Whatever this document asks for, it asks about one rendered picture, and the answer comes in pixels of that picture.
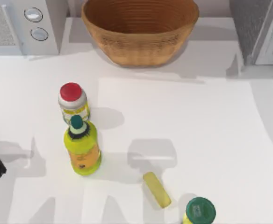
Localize pale microwave oven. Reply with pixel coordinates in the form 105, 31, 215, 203
0, 0, 70, 56

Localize green capped yellow bottle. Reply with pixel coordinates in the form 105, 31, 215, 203
182, 196, 217, 224

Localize red capped white bottle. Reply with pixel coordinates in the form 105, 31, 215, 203
57, 82, 91, 124

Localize small microwave knob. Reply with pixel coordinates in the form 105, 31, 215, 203
30, 27, 50, 42

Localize large microwave knob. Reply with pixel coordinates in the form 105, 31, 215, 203
24, 7, 44, 23

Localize pale yellow bread stick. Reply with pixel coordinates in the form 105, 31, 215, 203
143, 171, 172, 209

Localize brown woven basket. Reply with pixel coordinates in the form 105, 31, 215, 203
81, 0, 200, 68

